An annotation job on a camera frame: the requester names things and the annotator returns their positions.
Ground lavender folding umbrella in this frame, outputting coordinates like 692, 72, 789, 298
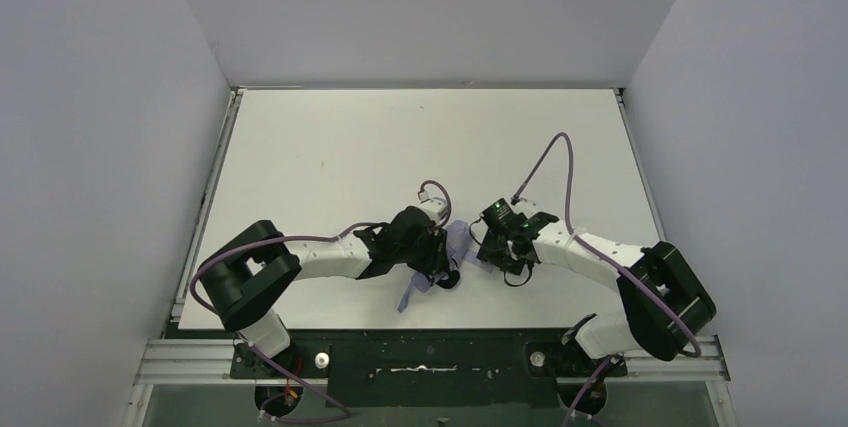
397, 220, 494, 313

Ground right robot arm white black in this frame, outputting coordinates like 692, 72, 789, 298
477, 199, 717, 361

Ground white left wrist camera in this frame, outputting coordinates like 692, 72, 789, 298
417, 198, 449, 225

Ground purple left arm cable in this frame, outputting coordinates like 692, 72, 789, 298
189, 180, 453, 425

